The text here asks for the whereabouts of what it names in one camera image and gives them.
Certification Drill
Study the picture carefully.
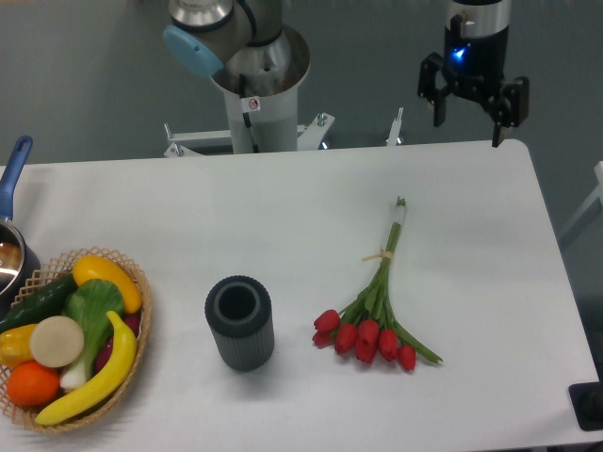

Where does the white chair frame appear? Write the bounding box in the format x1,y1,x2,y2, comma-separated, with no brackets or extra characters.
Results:
559,161,602,248

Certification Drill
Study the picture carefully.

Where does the yellow banana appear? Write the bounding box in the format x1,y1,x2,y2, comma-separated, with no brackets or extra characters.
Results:
35,311,137,427

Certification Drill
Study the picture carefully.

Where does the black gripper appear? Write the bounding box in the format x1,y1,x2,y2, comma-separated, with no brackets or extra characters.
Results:
417,1,530,148

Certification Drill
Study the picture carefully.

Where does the dark red vegetable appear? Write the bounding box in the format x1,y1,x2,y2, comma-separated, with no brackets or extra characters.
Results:
94,314,140,374

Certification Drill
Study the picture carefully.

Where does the orange fruit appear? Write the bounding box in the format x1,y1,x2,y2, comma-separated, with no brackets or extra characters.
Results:
7,361,59,407

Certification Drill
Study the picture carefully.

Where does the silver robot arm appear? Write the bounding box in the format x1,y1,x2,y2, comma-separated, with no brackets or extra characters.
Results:
163,1,530,153

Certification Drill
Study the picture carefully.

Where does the blue handled saucepan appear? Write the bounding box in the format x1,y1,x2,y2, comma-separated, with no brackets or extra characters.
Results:
1,136,41,318

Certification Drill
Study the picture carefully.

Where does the yellow bell pepper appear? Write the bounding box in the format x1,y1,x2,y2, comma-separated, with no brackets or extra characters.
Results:
0,324,37,368

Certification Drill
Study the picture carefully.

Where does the green cucumber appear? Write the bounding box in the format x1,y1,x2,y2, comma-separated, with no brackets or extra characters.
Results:
1,273,77,332

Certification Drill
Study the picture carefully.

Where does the red tulip bouquet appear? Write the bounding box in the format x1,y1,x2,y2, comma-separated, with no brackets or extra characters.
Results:
312,197,443,373

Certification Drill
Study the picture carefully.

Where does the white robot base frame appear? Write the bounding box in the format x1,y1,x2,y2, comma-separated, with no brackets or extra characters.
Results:
163,106,404,157

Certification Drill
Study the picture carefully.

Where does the black clamp at table edge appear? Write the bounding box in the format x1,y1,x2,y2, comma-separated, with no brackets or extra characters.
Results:
568,381,603,431

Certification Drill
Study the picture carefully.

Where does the woven wicker basket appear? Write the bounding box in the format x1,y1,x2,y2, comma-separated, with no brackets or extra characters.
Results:
1,247,152,434

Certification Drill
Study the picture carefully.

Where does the dark grey ribbed vase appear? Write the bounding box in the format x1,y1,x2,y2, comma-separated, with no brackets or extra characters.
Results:
204,275,275,372

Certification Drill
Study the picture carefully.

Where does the green bok choy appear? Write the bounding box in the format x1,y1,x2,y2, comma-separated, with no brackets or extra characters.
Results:
60,279,124,392

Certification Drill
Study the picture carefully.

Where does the beige round disc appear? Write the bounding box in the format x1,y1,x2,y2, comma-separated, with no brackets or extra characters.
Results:
29,315,84,368

